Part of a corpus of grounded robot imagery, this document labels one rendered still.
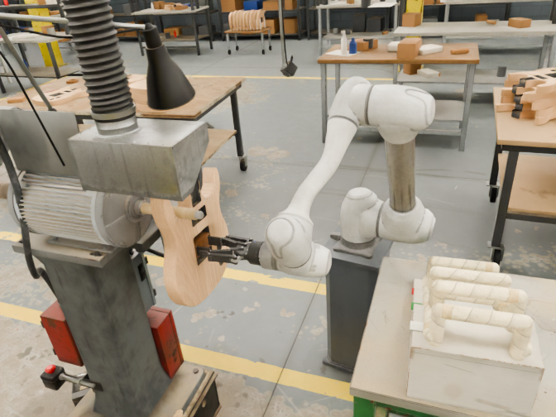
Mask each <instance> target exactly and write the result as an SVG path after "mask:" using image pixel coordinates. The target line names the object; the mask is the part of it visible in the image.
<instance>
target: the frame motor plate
mask: <svg viewBox="0 0 556 417"><path fill-rule="evenodd" d="M29 234H30V241H31V252H32V255H33V256H41V257H45V258H50V259H55V260H59V261H67V262H73V263H77V264H82V265H86V266H95V267H100V268H103V267H104V266H105V265H106V264H107V263H109V262H110V261H111V260H112V259H113V258H114V257H115V256H116V255H117V254H118V253H119V252H120V251H121V250H122V249H123V248H124V247H118V248H117V249H116V250H115V251H114V252H113V253H107V252H98V251H93V250H88V249H83V248H77V247H69V246H64V245H59V244H54V243H48V242H47V240H49V239H50V238H51V237H52V236H51V235H45V234H36V233H31V232H29ZM12 249H13V251H14V252H18V253H23V254H24V249H23V244H22V238H21V239H19V240H18V241H16V242H15V243H13V244H12Z"/></svg>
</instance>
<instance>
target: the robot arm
mask: <svg viewBox="0 0 556 417"><path fill-rule="evenodd" d="M434 113H435V101H434V97H433V96H431V94H430V93H428V92H426V91H424V90H422V89H418V88H416V87H411V86H405V85H398V84H381V85H374V84H370V83H369V82H368V81H367V80H366V79H364V78H363V77H359V76H353V77H351V78H349V79H347V80H346V81H345V82H344V83H343V85H342V86H341V88H340V89H339V91H338V92H337V94H336V96H335V98H334V100H333V104H332V107H331V109H330V113H329V118H328V125H327V134H326V140H325V146H324V152H323V154H322V156H321V159H320V160H319V162H318V164H317V165H316V166H315V167H314V168H313V170H312V171H311V172H310V173H309V175H308V176H307V177H306V179H305V180H304V182H303V183H302V184H301V185H300V187H299V188H298V189H297V191H296V193H295V195H294V197H293V199H292V200H291V202H290V205H289V206H288V208H287V209H286V210H284V211H282V212H279V213H278V215H277V217H276V218H273V219H272V220H271V221H270V222H269V223H268V225H267V226H266V230H265V241H264V242H263V241H256V240H254V241H253V238H244V237H236V236H232V235H226V237H213V236H208V244H209V245H213V246H219V247H221V246H226V247H231V248H230V249H218V250H211V249H210V247H198V246H197V247H196V251H197V256H207V257H208V261H215V262H224V263H231V264H233V265H237V264H238V263H237V262H238V261H239V260H247V261H248V262H249V263H250V264H252V265H258V266H261V267H262V268H264V269H270V270H275V271H283V272H284V273H286V274H289V275H293V276H301V277H309V278H313V277H321V276H326V275H327V274H328V272H329V270H330V268H331V265H332V255H331V251H330V250H329V249H328V248H326V247H324V246H321V245H319V244H317V243H314V242H312V232H313V226H314V224H313V223H312V221H311V220H310V217H309V211H310V208H311V205H312V203H313V201H314V198H315V196H316V195H317V194H318V192H319V191H320V190H321V189H322V188H323V187H324V186H325V184H326V183H327V182H328V181H329V179H330V178H331V177H332V176H333V174H334V172H335V171H336V169H337V168H338V166H339V164H340V162H341V160H342V158H343V156H344V154H345V152H346V150H347V148H348V146H349V144H350V142H351V140H352V138H353V137H354V135H355V133H356V131H357V129H358V126H375V127H376V129H377V130H378V132H379V133H380V134H381V136H382V137H383V138H384V139H385V148H386V168H387V178H388V189H389V199H388V200H387V201H386V202H383V201H381V200H379V199H378V198H377V196H376V194H374V193H373V192H372V191H371V190H369V189H366V188H355V189H351V190H350V191H349V192H348V193H347V195H346V197H345V199H344V201H343V203H342V206H341V212H340V228H341V232H331V235H330V237H331V238H332V239H334V240H336V241H338V243H337V244H336V245H334V246H333V250H334V251H335V252H345V253H348V254H352V255H356V256H362V257H365V258H366V259H372V257H373V252H374V251H375V250H376V247H377V245H378V243H379V242H380V241H381V240H382V238H384V239H386V240H391V241H394V242H403V243H410V244H416V243H422V242H427V241H428V240H429V239H430V238H431V237H432V233H433V230H434V224H435V217H434V215H433V214H432V213H431V212H430V211H429V210H428V209H426V208H424V206H423V204H422V203H421V201H420V199H419V198H418V197H416V196H415V137H416V136H417V134H418V132H419V131H421V130H424V129H425V128H426V127H428V126H429V125H430V124H431V122H432V121H433V120H434ZM229 238H230V239H229ZM233 253H234V255H233Z"/></svg>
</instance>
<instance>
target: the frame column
mask: <svg viewBox="0 0 556 417"><path fill-rule="evenodd" d="M34 257H35V258H36V259H37V260H39V261H40V262H41V263H42V264H43V265H44V267H45V269H46V272H47V274H48V276H49V278H50V282H51V284H52V286H53V289H54V291H55V294H56V297H57V299H58V301H59V303H60V307H61V309H62V311H63V314H64V316H65V319H66V321H67V324H68V325H69V329H70V332H71V333H72V336H73V338H74V341H75V344H76V346H77V348H78V350H79V354H80V356H81V358H82V361H83V363H84V366H85V368H86V371H87V373H88V375H89V379H90V380H91V381H96V382H99V383H101V386H102V388H103V391H97V390H94V393H95V400H94V404H93V411H94V412H96V413H100V414H102V415H106V416H109V417H149V415H150V414H151V412H152V411H153V410H154V408H155V407H156V405H157V403H158V402H159V400H160V399H161V397H162V396H163V394H164V393H165V391H166V389H167V388H168V386H169V385H170V383H171V382H172V381H173V378H172V379H170V377H169V376H168V374H167V373H166V371H165V370H164V368H163V366H162V365H161V361H160V358H159V355H158V352H157V349H156V344H155V341H154V338H153V335H152V331H151V326H150V324H149V320H148V318H147V314H146V309H145V306H144V303H143V299H142V297H141V292H140V288H139V285H138V282H137V277H136V274H135V271H134V268H133V264H132V259H131V257H130V253H129V251H128V247H124V248H123V249H122V250H121V251H120V252H119V253H118V254H117V255H116V256H115V257H114V258H113V259H112V260H111V261H110V262H109V263H107V264H106V265H105V266H104V267H103V268H100V267H95V266H86V265H82V264H77V263H73V262H67V261H59V260H55V259H50V258H45V257H41V256H34Z"/></svg>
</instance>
